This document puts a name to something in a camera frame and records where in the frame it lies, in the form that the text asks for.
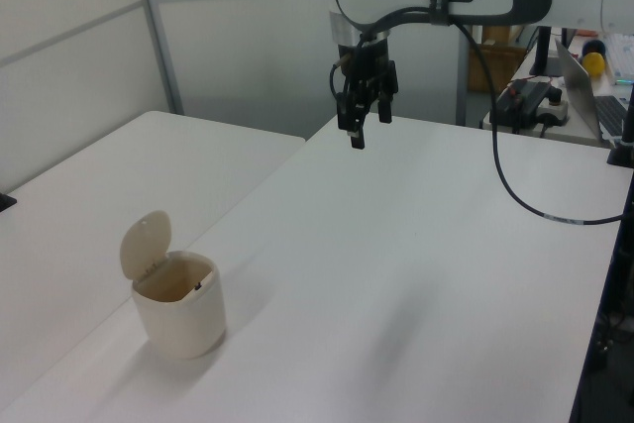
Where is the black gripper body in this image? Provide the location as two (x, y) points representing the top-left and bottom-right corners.
(338, 40), (392, 83)

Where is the small cream bin with lid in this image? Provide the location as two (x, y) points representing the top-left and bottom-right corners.
(120, 209), (228, 361)

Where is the brown cardboard box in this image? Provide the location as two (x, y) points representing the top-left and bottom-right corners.
(467, 40), (527, 95)

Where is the black electronics box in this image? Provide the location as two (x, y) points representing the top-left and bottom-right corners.
(493, 78), (562, 133)

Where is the black monitor stand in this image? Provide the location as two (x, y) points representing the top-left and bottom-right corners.
(528, 25), (562, 76)

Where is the emergency stop button unit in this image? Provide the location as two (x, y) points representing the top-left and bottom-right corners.
(536, 87), (572, 128)

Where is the open silver laptop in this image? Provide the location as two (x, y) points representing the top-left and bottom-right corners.
(553, 36), (631, 143)

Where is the yellow round toy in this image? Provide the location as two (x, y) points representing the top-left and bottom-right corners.
(581, 51), (608, 79)

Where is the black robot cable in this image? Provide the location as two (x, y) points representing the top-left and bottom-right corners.
(328, 5), (627, 227)

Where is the grey partition post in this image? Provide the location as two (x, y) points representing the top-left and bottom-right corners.
(129, 0), (185, 116)

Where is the black clamp post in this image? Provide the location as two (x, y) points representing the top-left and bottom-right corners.
(606, 85), (634, 169)

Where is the black frame upright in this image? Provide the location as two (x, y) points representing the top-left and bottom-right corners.
(568, 184), (634, 423)

